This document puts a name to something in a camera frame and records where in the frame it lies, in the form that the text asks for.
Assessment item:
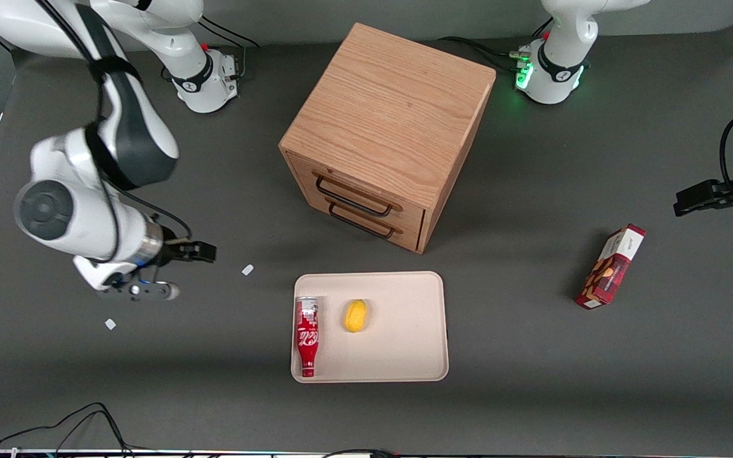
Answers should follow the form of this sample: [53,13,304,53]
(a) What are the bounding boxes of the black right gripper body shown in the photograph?
[158,234,188,267]

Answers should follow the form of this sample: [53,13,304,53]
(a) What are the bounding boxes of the red coke bottle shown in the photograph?
[295,296,321,378]

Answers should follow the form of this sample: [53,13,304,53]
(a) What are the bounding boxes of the beige plastic tray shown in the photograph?
[290,271,450,384]

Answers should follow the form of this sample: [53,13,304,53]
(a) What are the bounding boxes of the red plaid cookie box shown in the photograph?
[575,223,647,310]

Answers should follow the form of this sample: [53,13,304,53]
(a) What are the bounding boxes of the yellow lemon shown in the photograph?
[343,298,368,333]

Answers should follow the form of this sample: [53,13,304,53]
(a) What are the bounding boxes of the wooden drawer cabinet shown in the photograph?
[278,22,497,255]

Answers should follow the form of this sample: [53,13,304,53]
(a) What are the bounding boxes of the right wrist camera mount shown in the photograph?
[111,267,181,302]

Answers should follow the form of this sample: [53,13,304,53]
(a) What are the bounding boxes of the black metal drawer handle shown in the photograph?
[314,175,394,218]
[327,202,396,240]

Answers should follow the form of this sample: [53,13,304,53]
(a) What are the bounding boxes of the black floor cable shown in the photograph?
[0,401,135,458]
[322,448,400,458]

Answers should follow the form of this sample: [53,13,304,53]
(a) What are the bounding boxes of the black right arm base cable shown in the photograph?
[162,16,259,83]

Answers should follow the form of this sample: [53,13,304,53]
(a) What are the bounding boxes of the black arm base cable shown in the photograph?
[436,19,555,74]
[162,16,259,83]

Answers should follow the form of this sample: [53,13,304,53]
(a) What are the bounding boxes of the black left arm base cable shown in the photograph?
[436,19,555,74]

